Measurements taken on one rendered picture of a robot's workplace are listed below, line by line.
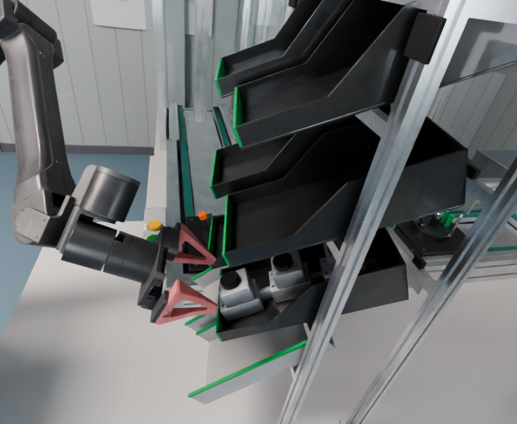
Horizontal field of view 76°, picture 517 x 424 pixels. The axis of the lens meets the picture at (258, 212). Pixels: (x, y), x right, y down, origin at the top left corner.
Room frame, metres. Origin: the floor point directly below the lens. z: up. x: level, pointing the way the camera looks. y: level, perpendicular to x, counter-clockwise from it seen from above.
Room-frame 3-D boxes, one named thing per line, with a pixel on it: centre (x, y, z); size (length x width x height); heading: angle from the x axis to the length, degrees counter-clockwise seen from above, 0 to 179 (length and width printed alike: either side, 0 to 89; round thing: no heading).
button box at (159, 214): (0.79, 0.31, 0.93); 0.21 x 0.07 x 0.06; 17
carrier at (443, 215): (1.00, -0.63, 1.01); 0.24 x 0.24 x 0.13; 17
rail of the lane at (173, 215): (0.99, 0.31, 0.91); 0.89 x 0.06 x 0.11; 17
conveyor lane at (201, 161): (1.07, 0.15, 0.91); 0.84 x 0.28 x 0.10; 17
